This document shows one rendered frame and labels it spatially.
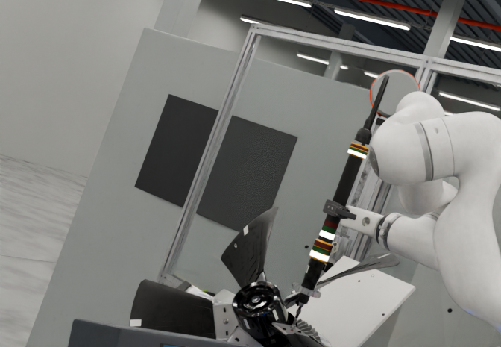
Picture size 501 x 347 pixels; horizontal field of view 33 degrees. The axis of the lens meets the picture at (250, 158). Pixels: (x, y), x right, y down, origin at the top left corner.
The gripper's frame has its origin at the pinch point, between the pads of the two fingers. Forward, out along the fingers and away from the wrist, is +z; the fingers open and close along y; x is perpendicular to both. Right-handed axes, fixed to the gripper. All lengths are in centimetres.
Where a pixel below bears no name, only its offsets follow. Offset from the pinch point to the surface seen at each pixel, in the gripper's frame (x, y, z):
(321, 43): 53, 70, 90
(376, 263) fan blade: -8.8, 13.4, -6.3
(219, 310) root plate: -33.2, -5.2, 19.2
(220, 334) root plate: -38.7, -3.9, 17.3
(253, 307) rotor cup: -28.3, -6.8, 7.8
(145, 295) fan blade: -38, -12, 38
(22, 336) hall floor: -150, 155, 324
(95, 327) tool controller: -25, -83, -34
